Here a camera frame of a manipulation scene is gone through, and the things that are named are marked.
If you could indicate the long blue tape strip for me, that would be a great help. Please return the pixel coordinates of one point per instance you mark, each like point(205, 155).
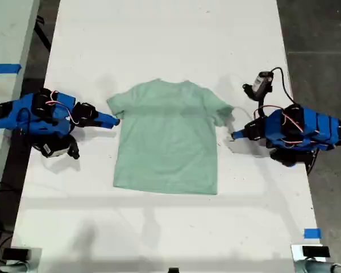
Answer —
point(4, 69)

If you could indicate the pale green T-shirt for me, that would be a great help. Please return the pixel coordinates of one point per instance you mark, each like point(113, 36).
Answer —
point(164, 136)

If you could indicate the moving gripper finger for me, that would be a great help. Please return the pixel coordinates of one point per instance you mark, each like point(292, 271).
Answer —
point(241, 137)
point(106, 124)

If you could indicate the silver metal plate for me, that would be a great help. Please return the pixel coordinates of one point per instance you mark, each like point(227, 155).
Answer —
point(297, 251)
point(35, 261)

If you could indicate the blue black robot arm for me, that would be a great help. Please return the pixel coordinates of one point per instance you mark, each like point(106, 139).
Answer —
point(22, 113)
point(309, 128)

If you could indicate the pale side table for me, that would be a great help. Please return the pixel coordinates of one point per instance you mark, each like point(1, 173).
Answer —
point(5, 28)

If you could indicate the camera black stalk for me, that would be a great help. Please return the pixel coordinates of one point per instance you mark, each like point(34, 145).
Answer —
point(262, 106)

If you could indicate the small black block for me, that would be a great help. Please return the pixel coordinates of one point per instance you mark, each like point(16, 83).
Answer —
point(173, 270)

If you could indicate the small black box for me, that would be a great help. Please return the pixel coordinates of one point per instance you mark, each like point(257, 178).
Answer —
point(15, 254)
point(315, 251)

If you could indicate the blue tape patch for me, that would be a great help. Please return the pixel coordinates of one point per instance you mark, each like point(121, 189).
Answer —
point(312, 233)

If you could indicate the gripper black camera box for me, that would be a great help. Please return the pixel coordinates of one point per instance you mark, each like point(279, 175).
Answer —
point(51, 148)
point(258, 84)

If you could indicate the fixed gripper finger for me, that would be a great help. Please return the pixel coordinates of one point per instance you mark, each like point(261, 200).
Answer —
point(240, 132)
point(108, 117)

